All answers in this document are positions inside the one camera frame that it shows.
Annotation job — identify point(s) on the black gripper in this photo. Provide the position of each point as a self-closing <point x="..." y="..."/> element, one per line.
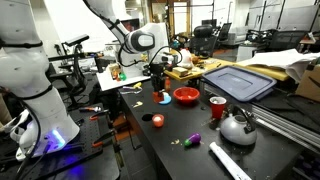
<point x="157" y="71"/>

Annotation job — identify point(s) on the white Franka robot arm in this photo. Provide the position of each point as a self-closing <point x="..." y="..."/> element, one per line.
<point x="23" y="73"/>

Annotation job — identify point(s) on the orange sauce bottle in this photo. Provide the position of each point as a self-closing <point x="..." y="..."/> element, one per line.
<point x="168" y="85"/>

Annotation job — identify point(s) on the small blue plate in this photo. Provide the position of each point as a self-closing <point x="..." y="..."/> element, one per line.
<point x="167" y="99"/>

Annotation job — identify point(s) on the yellow banana toy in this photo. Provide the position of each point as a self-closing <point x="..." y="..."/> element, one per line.
<point x="137" y="85"/>

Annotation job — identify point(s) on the large torn paper scrap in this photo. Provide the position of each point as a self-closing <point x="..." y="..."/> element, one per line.
<point x="137" y="104"/>

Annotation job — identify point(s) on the small tan box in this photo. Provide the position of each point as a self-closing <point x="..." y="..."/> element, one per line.
<point x="180" y="71"/>

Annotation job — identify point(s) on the silver fork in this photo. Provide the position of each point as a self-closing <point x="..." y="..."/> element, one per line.
<point x="131" y="91"/>

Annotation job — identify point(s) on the red plastic bowl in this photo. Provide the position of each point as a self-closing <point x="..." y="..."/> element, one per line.
<point x="186" y="95"/>

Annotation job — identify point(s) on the silver spoon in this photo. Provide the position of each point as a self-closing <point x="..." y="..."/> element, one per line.
<point x="128" y="87"/>

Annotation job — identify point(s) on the white box stand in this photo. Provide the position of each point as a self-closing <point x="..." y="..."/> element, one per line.
<point x="133" y="70"/>

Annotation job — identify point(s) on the small orange cup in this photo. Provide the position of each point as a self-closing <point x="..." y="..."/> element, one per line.
<point x="158" y="120"/>

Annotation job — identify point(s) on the green ball toy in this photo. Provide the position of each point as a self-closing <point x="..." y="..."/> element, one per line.
<point x="122" y="76"/>

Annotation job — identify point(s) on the white plastic bag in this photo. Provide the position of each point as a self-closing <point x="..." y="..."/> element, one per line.
<point x="187" y="59"/>

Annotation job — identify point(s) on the white board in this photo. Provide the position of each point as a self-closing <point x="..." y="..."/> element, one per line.
<point x="110" y="83"/>

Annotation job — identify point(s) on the tiny paper crumb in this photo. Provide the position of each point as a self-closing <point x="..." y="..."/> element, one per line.
<point x="175" y="142"/>

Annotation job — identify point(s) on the purple eggplant toy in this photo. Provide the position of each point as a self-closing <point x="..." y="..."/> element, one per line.
<point x="194" y="138"/>

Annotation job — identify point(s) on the red plastic cup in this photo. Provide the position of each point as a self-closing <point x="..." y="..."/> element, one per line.
<point x="218" y="108"/>

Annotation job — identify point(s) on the black office chair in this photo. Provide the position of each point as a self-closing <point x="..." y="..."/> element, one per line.
<point x="202" y="38"/>

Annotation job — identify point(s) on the dark blue bin lid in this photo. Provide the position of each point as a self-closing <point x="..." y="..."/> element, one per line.
<point x="238" y="82"/>

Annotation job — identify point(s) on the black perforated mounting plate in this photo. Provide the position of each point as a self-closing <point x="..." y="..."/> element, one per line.
<point x="83" y="156"/>

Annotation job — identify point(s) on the wooden table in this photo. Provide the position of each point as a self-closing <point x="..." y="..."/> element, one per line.
<point x="260" y="68"/>

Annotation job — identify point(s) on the white tube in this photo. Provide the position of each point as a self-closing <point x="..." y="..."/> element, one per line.
<point x="230" y="163"/>

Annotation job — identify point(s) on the white paper sheets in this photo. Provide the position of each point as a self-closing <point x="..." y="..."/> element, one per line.
<point x="283" y="60"/>

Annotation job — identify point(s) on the black mesh chair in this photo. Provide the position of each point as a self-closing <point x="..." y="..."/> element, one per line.
<point x="286" y="40"/>

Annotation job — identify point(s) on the cardboard box black tape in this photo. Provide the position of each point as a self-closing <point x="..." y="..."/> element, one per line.
<point x="310" y="83"/>

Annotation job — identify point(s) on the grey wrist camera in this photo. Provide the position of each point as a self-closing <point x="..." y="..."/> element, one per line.
<point x="168" y="58"/>

